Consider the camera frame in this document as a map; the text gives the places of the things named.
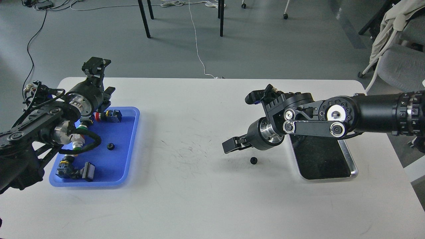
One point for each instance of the silver metal tray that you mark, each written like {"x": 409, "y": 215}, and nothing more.
{"x": 322, "y": 159}

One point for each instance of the green button switch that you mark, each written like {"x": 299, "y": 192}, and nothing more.
{"x": 85, "y": 124}

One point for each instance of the blue plastic tray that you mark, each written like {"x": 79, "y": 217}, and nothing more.
{"x": 111, "y": 167}

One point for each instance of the yellow button switch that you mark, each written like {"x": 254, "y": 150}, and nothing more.
{"x": 66, "y": 170}

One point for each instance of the red button blue switch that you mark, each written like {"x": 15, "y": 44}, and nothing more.
{"x": 113, "y": 116}

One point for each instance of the black table leg left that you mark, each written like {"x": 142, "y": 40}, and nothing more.
{"x": 144, "y": 17}

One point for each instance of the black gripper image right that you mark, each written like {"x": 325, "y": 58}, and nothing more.
{"x": 260, "y": 135}

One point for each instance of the black table leg right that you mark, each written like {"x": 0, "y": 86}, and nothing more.
{"x": 221, "y": 6}

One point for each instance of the grey chair with beige cloth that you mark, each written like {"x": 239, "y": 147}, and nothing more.
{"x": 395, "y": 63}

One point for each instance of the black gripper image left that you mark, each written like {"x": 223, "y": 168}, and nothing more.
{"x": 89, "y": 95}

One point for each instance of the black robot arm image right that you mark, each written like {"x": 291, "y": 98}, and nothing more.
{"x": 340, "y": 117}

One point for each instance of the black table leg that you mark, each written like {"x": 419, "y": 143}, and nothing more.
{"x": 221, "y": 6}
{"x": 144, "y": 17}

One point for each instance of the black white relay block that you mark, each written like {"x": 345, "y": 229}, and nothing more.
{"x": 88, "y": 172}

